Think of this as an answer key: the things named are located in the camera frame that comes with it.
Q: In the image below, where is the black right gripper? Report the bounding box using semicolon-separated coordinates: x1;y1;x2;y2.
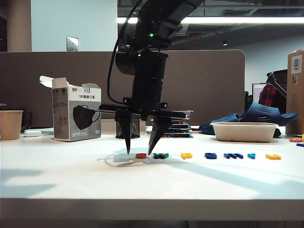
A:
98;76;188;156

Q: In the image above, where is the dark blue letter m magnet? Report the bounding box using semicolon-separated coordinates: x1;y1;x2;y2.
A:
223;153;244;160

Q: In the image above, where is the brown paper cup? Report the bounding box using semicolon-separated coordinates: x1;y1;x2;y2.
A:
0;110;24;141

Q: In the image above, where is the black mesh pen holder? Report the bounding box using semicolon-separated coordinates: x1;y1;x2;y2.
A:
115;118;141;140

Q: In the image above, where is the grey face mask box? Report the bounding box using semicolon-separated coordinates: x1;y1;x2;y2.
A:
39;76;102;143

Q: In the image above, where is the brown desk partition panel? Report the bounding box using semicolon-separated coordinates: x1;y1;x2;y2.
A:
0;49;246;129

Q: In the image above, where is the navy blue foam slipper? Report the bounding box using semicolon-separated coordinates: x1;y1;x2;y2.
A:
199;114;241;135
238;101;298;127

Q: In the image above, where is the beige pulp food tray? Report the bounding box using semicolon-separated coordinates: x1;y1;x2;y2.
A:
210;122;279;143

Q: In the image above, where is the white earbuds case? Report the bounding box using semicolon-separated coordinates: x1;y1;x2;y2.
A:
23;130;42;138

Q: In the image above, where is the computer monitor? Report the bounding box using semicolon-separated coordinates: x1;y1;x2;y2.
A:
252;83;268;102

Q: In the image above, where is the person in red plaid shirt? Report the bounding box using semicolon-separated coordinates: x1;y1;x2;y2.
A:
258;69;288;114

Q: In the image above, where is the white ceiling light strip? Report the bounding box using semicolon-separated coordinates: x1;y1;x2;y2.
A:
117;16;304;25

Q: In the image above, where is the brown cardboard box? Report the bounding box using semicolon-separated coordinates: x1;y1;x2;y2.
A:
286;49;304;136

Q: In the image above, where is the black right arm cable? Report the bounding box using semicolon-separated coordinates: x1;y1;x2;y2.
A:
107;11;139;105

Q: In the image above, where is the metal wall switch plate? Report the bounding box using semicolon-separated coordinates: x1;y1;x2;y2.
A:
66;36;80;52

